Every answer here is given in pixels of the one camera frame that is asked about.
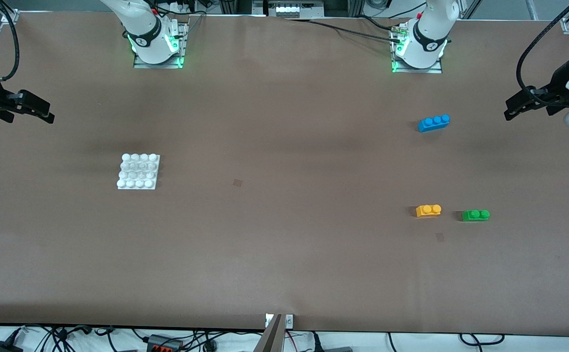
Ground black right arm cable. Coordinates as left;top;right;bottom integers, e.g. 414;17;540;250
0;0;21;82

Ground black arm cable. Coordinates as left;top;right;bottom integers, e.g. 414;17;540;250
0;0;21;82
516;0;569;106

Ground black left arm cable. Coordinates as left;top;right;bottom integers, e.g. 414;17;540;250
516;0;569;106

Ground long black table cable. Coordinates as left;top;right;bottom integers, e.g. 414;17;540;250
284;19;403;44

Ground white studded base plate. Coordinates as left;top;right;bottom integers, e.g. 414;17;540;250
117;154;161;190

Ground black looped floor cable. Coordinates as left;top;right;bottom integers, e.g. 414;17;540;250
460;333;506;346

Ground grey-brown camera post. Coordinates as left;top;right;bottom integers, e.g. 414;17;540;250
254;314;285;352

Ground small white edge bracket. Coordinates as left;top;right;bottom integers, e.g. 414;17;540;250
265;314;294;328

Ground short black table cable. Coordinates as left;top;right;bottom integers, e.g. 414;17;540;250
358;15;398;33

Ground blue three-stud block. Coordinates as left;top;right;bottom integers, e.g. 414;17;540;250
417;114;451;132

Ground black box orange connectors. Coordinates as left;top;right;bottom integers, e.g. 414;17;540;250
148;334;183;352

